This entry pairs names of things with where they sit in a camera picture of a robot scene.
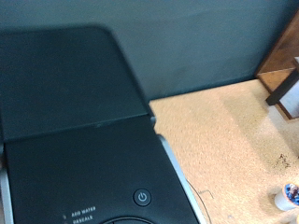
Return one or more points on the black Keurig coffee machine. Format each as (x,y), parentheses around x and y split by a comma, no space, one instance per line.
(62,77)

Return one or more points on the white coffee pod blue lid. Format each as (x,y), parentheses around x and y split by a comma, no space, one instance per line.
(288,196)

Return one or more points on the grey fabric partition panel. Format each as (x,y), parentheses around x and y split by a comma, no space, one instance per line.
(187,37)

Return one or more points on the brown wooden shelf black frame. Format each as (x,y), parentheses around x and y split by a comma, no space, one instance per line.
(280,56)

